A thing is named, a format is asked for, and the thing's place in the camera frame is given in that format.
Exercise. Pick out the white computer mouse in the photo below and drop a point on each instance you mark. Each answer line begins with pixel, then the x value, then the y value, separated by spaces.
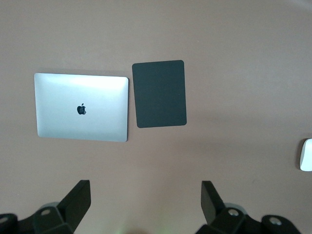
pixel 307 156

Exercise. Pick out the black mouse pad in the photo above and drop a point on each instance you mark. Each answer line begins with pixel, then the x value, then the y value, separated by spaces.
pixel 159 95

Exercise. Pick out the brown table cover mat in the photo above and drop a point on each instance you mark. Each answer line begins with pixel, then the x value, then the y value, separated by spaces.
pixel 231 73

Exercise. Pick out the silver closed laptop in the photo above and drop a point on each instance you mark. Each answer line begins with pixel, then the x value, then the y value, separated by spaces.
pixel 80 97

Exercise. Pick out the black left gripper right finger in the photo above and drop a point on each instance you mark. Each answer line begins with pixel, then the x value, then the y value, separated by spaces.
pixel 212 207

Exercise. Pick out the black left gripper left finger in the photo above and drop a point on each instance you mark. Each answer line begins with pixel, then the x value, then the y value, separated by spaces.
pixel 73 207

